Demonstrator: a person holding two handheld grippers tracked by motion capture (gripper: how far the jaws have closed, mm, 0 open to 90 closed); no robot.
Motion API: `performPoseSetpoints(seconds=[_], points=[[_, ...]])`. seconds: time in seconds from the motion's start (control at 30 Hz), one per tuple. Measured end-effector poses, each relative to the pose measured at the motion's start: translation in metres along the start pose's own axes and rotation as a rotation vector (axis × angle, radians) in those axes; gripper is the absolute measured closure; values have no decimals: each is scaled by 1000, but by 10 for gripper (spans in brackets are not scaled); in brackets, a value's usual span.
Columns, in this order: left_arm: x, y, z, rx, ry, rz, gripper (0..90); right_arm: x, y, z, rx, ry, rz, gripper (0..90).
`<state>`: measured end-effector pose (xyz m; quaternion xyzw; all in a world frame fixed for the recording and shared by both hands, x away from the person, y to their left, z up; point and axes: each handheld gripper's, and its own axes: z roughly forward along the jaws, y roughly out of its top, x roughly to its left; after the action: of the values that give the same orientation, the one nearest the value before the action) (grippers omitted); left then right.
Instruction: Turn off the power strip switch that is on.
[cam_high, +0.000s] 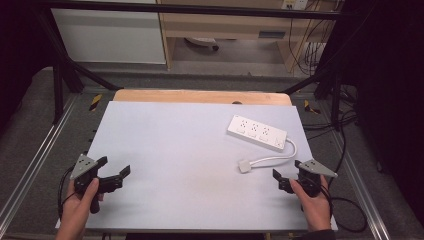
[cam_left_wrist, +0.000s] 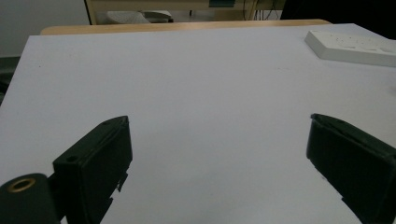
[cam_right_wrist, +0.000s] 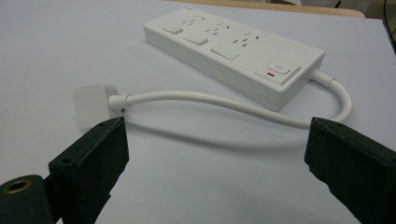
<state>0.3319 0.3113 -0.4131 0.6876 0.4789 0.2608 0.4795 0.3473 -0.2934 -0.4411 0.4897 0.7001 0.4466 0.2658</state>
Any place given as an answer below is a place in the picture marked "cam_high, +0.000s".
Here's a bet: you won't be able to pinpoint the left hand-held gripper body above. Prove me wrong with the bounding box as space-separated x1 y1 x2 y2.
69 153 102 215

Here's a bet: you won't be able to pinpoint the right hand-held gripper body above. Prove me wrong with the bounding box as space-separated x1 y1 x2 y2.
297 158 339 198

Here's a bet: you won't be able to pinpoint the white plug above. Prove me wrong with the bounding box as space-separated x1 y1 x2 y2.
237 159 253 174

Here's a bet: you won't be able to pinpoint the white power strip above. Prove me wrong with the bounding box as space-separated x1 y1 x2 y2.
226 114 288 153

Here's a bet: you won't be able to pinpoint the person's right hand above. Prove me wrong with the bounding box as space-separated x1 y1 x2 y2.
288 174 333 233

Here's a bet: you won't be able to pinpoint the person's left hand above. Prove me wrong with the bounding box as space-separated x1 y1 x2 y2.
54 177 105 235

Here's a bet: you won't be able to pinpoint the light grey table mat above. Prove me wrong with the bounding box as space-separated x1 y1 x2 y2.
55 101 338 233

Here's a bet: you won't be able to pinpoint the black metal stand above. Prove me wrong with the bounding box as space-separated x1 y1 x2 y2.
32 6 125 125
280 13 345 132

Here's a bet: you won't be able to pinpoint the wooden table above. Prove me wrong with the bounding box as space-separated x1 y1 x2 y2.
112 88 293 107

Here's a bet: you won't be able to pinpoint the black curtain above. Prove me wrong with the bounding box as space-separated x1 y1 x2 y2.
339 0 424 228
0 0 56 134

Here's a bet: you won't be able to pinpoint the white cabinet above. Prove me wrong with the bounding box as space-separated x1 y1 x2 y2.
50 7 167 65

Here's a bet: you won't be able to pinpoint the white chair base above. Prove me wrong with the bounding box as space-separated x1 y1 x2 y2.
184 36 221 52

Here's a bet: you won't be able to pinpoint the light wooden desk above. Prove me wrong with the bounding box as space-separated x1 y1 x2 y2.
155 0 336 73

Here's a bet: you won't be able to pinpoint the black metal crossbar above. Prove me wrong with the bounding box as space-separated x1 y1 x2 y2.
39 0 345 21

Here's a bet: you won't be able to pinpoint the white power strip cable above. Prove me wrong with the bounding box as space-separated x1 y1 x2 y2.
248 137 298 168

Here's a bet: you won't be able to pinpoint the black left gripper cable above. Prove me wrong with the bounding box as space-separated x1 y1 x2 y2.
56 165 77 222

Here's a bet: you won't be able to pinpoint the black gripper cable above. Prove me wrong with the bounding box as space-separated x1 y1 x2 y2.
56 165 77 222
319 184 369 234

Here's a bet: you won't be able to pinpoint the aluminium floor rail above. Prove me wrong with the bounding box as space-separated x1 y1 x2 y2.
0 94 81 228
328 130 392 240

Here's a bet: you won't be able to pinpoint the black floor cables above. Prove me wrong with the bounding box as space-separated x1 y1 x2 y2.
301 83 359 188

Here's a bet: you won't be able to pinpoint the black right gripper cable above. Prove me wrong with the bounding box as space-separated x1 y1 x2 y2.
319 184 369 234

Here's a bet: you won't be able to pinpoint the hanging black cables bundle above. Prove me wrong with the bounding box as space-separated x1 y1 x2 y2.
287 0 338 77

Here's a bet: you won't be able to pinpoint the white wall socket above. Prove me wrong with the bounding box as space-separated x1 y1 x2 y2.
280 0 310 11

